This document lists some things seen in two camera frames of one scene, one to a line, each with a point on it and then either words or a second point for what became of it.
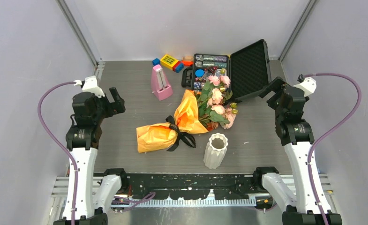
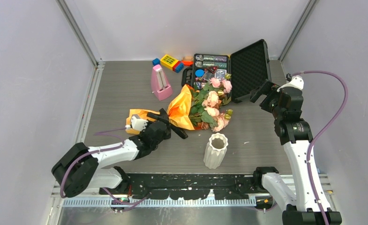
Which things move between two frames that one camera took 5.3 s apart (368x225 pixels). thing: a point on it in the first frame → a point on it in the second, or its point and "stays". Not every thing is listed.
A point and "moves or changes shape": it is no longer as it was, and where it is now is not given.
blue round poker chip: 199,72 stays
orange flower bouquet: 197,112 moves or changes shape
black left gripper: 116,106 → 162,117
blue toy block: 156,61 stays
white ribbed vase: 215,151 stays
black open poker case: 244,71 stays
